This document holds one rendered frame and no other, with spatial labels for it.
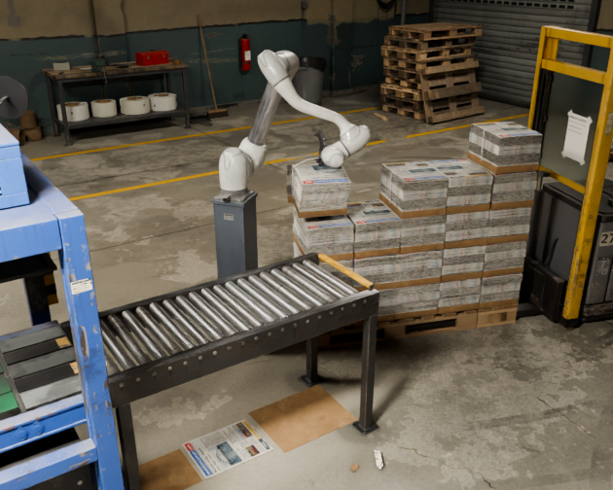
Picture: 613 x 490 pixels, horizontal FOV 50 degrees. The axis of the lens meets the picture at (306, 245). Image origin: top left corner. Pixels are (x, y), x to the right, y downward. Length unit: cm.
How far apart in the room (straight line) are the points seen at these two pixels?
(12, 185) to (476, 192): 273
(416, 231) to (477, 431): 120
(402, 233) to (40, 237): 242
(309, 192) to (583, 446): 193
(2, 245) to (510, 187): 300
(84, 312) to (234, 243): 173
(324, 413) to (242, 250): 102
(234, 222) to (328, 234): 55
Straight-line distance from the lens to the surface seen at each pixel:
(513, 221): 426
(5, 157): 215
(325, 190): 365
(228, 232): 376
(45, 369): 274
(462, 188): 400
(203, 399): 377
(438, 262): 412
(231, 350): 275
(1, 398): 264
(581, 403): 399
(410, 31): 1022
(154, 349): 274
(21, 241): 204
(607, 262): 460
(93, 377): 231
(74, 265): 211
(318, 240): 377
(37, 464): 247
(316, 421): 357
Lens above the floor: 225
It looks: 24 degrees down
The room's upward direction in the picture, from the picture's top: straight up
